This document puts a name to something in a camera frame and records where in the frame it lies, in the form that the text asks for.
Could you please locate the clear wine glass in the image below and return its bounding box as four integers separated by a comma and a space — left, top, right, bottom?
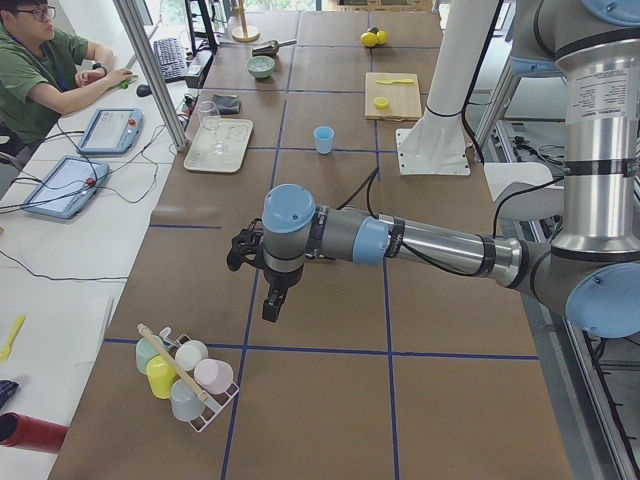
197, 101, 225, 155

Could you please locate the cream bear tray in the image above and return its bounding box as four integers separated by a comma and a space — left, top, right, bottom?
184, 118, 253, 174

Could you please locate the yellow lemon half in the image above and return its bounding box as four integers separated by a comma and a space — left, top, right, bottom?
374, 97, 389, 110

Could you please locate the white cup in rack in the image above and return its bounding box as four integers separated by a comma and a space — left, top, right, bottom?
175, 340, 208, 372

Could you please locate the yellow plastic knife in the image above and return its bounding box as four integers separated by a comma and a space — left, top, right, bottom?
375, 78, 415, 85

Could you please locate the person in green shirt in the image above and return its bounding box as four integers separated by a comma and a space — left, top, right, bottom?
1, 1, 133, 148

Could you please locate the grey cup in rack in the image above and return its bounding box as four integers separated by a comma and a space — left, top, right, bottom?
170, 379, 204, 422

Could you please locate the yellow spatula on desk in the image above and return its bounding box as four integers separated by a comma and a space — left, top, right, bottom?
0, 314, 26, 361

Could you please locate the metal ice scoop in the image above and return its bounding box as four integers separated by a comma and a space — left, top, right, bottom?
252, 39, 297, 57

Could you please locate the wooden mug tree stand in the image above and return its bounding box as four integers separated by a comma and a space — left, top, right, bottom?
231, 0, 260, 43

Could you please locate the upper blue teach pendant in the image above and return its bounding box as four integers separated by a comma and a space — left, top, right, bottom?
76, 108, 144, 156

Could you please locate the black computer mouse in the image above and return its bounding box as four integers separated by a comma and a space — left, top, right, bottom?
136, 84, 151, 98

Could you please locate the black keyboard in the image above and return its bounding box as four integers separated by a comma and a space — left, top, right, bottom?
153, 38, 188, 83

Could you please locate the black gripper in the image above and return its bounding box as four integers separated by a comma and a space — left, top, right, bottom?
262, 267, 303, 323

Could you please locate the grey folded cloth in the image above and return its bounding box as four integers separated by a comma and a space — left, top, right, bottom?
211, 94, 241, 115

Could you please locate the green bowl with ice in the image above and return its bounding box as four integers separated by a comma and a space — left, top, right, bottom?
246, 55, 276, 80

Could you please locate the wooden cutting board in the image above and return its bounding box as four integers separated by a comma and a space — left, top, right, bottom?
365, 72, 423, 121

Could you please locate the red bottle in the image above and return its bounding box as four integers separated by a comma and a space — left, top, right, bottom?
1, 412, 68, 454

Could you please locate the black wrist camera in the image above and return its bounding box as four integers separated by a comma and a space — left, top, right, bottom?
226, 218, 265, 272

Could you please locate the lower blue teach pendant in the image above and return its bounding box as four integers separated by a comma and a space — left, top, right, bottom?
21, 155, 110, 220

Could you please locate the aluminium frame post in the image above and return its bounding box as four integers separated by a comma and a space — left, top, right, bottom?
113, 0, 188, 152

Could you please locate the white wire cup rack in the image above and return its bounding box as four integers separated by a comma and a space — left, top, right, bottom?
160, 327, 239, 432

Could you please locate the wooden rack handle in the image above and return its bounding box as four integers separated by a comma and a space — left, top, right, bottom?
137, 323, 210, 403

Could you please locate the blue teach pendant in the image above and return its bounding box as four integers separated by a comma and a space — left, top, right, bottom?
21, 155, 110, 220
76, 108, 144, 156

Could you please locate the yellow cup in rack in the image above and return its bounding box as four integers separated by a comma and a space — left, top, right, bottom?
145, 355, 179, 399

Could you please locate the light blue plastic cup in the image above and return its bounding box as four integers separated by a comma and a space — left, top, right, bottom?
313, 125, 334, 155

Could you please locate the pink cup in rack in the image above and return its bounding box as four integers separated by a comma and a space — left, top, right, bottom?
194, 358, 234, 395

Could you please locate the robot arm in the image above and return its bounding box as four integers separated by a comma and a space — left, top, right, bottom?
259, 1, 639, 338

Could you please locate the green cup in rack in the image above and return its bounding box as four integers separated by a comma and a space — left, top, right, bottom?
135, 338, 157, 375

